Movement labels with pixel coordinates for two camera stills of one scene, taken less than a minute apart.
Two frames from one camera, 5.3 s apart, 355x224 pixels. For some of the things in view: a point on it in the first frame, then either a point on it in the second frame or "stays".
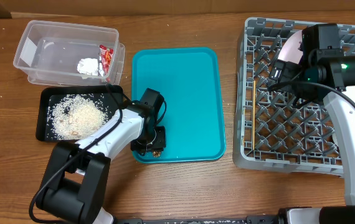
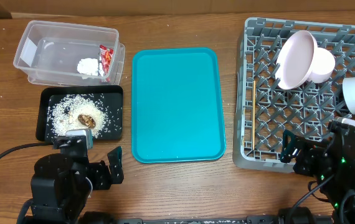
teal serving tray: x=189 y=80 stays
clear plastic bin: x=50 y=53 stays
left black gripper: x=159 y=145 to x=103 y=178
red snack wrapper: x=106 y=55 stays
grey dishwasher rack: x=271 y=129 stays
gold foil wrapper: x=156 y=154 to x=87 y=121
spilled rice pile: x=74 y=117 stays
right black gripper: x=278 y=74 to x=302 y=155
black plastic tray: x=70 y=112 stays
